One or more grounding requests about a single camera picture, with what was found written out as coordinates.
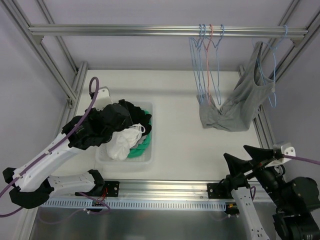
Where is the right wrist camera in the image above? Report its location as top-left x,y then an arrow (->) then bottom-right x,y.
266,142 -> 296,167

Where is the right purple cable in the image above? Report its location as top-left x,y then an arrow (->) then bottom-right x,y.
281,154 -> 320,166

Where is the white slotted cable duct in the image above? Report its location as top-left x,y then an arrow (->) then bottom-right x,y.
41,198 -> 227,212

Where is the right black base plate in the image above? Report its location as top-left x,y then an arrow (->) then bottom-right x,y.
206,182 -> 232,199

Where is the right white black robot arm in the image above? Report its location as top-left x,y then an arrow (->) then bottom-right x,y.
217,143 -> 320,240

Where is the aluminium hanging rail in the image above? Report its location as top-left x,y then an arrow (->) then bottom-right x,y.
28,23 -> 310,39

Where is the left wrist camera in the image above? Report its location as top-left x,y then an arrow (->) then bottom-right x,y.
94,86 -> 113,110

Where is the dark grey tank top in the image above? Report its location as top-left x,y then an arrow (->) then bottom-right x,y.
199,41 -> 275,132

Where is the black tank top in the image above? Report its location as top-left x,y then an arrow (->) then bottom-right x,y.
118,99 -> 152,136

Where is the pink wire hanger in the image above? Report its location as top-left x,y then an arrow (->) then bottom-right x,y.
203,24 -> 215,105

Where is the left aluminium frame post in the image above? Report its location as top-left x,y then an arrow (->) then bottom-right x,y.
0,0 -> 89,151

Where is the white tank top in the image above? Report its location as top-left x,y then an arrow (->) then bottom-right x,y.
106,123 -> 146,161

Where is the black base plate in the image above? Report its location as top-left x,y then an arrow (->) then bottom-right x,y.
84,180 -> 120,198
206,182 -> 232,199

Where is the blue wire hanger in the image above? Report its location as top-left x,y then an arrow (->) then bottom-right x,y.
188,37 -> 201,105
194,24 -> 207,104

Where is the aluminium front rail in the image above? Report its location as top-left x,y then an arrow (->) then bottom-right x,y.
28,178 -> 276,200

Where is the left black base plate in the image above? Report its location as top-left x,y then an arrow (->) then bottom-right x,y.
84,180 -> 120,198

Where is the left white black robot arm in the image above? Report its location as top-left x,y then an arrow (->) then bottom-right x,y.
2,99 -> 133,209

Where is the green tank top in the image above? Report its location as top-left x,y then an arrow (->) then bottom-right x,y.
127,117 -> 152,159

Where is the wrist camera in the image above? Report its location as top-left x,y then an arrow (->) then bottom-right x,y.
94,86 -> 113,110
266,142 -> 296,167

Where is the white plastic basket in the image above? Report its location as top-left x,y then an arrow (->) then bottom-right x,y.
95,101 -> 155,173

